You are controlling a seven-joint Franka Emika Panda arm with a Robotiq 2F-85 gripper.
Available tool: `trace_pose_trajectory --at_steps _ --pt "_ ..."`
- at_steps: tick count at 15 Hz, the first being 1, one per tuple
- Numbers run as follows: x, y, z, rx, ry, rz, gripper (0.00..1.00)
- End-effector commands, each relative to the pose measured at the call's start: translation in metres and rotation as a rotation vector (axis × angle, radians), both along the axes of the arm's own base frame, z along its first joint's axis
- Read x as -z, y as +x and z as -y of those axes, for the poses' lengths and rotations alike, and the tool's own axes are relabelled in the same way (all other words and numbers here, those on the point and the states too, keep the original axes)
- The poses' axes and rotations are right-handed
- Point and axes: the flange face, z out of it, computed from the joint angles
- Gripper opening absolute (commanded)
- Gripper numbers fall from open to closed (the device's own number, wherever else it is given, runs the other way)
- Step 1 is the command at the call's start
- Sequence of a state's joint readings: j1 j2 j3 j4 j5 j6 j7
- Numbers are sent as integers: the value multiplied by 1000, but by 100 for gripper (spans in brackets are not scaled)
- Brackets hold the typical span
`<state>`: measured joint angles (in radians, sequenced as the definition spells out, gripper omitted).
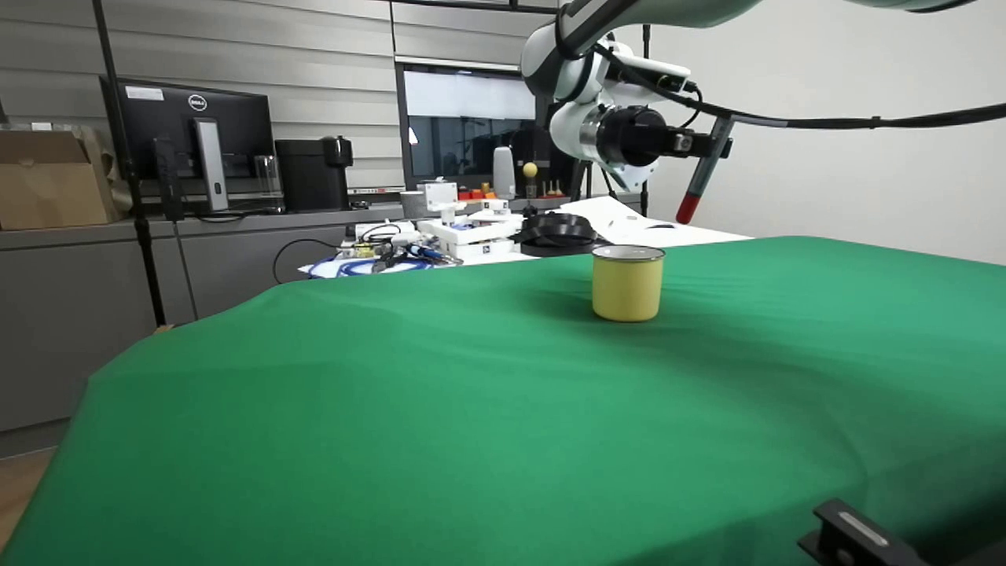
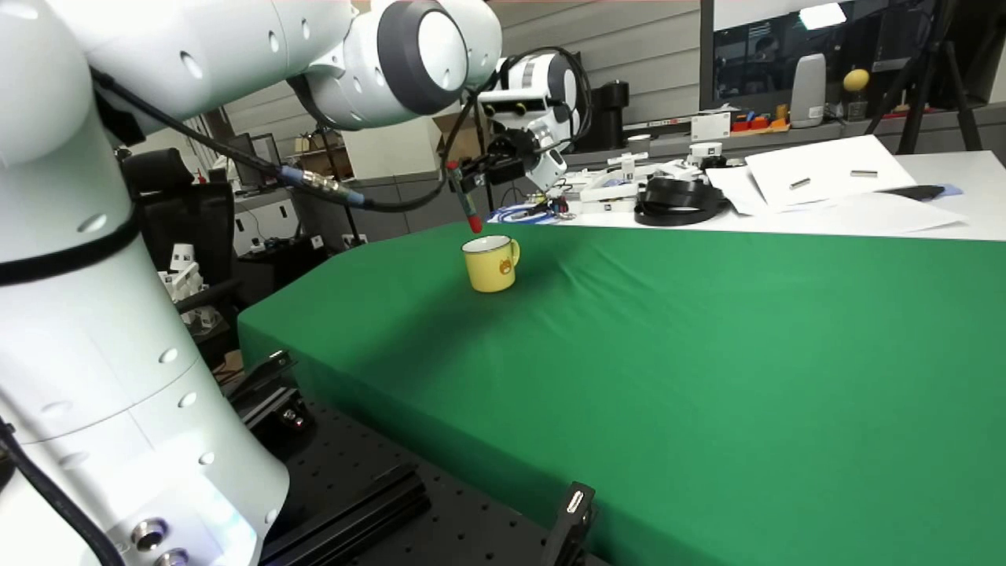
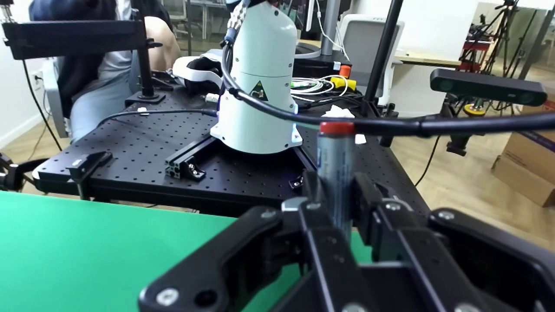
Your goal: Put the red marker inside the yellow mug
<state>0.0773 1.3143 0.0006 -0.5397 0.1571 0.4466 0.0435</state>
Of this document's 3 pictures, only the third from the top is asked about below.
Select black stereo camera bar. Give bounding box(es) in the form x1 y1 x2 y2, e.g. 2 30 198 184
429 68 548 108
2 19 165 61

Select black table clamp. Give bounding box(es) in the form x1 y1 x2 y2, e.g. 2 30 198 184
66 149 115 201

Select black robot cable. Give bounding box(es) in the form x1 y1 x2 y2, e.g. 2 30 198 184
219 23 555 139

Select green table cloth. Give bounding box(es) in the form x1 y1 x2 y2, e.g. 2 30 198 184
0 189 375 312

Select white vr headset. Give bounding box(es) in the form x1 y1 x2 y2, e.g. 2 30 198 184
172 52 226 87

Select black camera stand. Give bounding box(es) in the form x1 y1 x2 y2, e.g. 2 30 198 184
123 0 168 108

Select seated person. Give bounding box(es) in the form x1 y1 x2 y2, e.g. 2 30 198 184
28 0 182 144

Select yellow cable connector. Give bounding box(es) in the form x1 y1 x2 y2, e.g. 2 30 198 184
328 75 359 94

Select black vertical post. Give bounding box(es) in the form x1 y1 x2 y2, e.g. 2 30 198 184
364 0 406 108

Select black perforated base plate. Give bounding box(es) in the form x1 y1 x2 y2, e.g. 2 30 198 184
33 85 420 219

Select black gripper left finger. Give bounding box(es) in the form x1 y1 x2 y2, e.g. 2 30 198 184
137 170 373 312

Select black aluminium rail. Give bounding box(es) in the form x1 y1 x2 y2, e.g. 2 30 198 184
165 134 220 182

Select flat cardboard box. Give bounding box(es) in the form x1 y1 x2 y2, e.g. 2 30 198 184
489 132 555 210

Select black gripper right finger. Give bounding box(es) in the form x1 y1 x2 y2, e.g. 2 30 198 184
352 172 555 312

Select tripod with red parts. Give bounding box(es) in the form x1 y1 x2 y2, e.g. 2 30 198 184
458 0 524 75

